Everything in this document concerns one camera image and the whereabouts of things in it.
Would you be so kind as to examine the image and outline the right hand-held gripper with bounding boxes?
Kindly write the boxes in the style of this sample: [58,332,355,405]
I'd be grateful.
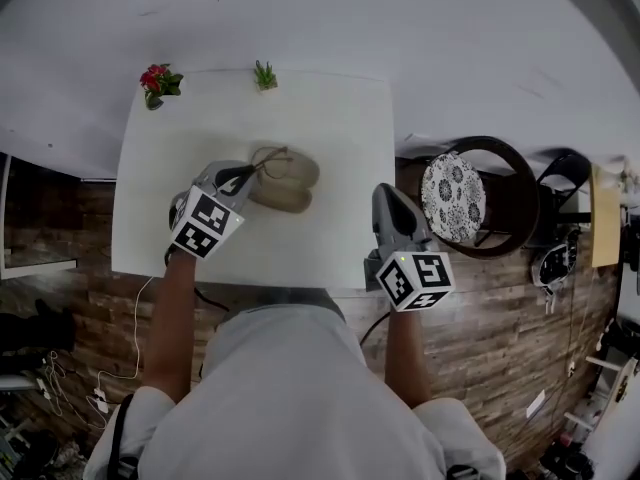
[363,182,456,312]

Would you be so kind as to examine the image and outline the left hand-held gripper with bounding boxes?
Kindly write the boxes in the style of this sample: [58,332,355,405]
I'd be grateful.
[164,160,256,264]

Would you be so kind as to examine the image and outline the eyeglasses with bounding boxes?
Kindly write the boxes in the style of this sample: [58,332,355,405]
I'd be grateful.
[249,145,295,182]

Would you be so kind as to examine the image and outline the beige glasses case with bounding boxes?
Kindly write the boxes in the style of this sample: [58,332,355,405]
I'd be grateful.
[248,141,321,214]

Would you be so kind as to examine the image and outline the person's left forearm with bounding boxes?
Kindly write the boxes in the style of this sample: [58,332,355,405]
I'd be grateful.
[142,255,199,405]

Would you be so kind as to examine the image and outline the person's right forearm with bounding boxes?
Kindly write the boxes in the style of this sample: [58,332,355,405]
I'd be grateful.
[383,307,432,409]

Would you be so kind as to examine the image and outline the floral seat cushion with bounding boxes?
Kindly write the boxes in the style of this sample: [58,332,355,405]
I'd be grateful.
[419,151,486,244]

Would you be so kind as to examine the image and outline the white square table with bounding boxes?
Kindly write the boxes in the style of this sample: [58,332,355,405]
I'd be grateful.
[110,70,397,289]

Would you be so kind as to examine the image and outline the small green potted plant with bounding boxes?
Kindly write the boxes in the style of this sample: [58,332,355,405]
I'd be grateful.
[253,60,279,94]

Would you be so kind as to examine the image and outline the person's grey trouser leg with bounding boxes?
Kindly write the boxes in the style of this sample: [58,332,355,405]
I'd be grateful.
[279,287,346,322]

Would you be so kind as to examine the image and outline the round black chair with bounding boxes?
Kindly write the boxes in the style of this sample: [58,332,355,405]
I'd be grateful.
[397,136,541,262]

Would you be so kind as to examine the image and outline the red flower potted plant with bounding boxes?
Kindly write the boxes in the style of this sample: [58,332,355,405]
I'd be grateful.
[139,63,185,112]

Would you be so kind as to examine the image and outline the white and black device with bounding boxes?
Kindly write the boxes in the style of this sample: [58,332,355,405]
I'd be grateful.
[530,230,581,288]

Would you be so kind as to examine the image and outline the black folding chair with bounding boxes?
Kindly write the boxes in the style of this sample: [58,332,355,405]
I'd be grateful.
[537,150,594,249]

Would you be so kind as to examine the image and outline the yellow side table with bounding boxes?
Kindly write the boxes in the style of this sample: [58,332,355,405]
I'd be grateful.
[589,162,623,268]

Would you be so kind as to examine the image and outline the person's white shirt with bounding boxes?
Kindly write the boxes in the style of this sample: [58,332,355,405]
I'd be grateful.
[82,307,506,480]

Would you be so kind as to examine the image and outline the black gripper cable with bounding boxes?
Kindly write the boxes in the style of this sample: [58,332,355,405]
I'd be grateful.
[359,312,391,345]
[193,287,231,314]

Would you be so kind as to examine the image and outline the long white cable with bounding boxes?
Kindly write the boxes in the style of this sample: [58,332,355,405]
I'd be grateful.
[94,275,156,400]

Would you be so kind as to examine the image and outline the black shoulder strap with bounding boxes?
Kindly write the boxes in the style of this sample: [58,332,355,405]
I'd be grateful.
[106,392,137,480]

